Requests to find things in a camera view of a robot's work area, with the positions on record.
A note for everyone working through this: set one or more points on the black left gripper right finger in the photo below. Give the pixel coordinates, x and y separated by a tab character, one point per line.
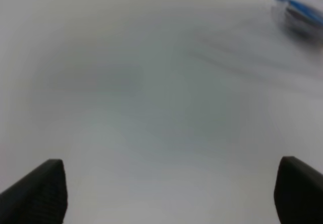
298	192

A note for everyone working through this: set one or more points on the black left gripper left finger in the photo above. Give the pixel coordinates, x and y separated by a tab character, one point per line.
39	197

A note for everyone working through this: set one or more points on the clear zip bag blue strip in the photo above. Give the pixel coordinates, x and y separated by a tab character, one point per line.
301	15

